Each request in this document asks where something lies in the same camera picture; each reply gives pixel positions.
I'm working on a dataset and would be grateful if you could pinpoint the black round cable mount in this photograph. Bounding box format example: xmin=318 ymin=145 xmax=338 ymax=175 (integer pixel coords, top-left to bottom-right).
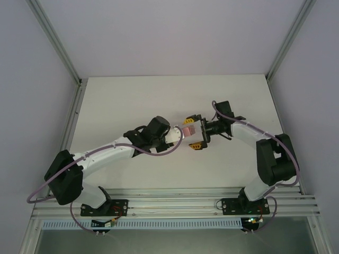
xmin=91 ymin=219 xmax=112 ymax=236
xmin=242 ymin=221 xmax=261 ymax=235

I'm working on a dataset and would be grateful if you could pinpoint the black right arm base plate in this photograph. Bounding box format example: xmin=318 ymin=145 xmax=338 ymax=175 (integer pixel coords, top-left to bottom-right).
xmin=221 ymin=197 xmax=271 ymax=215

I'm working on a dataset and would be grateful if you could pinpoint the light blue slotted cable duct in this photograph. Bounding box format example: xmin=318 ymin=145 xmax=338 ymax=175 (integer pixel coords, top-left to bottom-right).
xmin=42 ymin=217 xmax=244 ymax=230

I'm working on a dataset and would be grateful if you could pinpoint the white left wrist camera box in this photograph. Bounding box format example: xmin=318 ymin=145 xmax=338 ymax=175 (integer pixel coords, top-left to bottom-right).
xmin=165 ymin=126 xmax=185 ymax=145

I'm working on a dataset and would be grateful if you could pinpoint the aluminium frame bar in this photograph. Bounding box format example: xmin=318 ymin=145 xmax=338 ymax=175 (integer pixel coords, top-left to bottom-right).
xmin=18 ymin=206 xmax=46 ymax=254
xmin=307 ymin=214 xmax=333 ymax=254

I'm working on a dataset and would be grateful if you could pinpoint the aluminium frame post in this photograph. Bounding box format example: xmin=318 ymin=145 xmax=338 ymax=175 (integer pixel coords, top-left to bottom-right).
xmin=265 ymin=0 xmax=318 ymax=82
xmin=26 ymin=0 xmax=83 ymax=86

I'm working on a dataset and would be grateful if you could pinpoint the aluminium side rail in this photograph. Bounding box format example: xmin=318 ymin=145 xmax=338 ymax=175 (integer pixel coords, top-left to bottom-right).
xmin=59 ymin=78 xmax=87 ymax=154

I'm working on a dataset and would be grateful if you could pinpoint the aluminium mounting rail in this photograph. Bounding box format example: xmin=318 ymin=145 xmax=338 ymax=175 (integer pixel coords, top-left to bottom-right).
xmin=31 ymin=187 xmax=322 ymax=219

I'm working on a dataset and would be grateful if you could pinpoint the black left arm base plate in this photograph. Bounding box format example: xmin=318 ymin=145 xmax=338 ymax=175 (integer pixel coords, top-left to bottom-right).
xmin=80 ymin=198 xmax=130 ymax=217

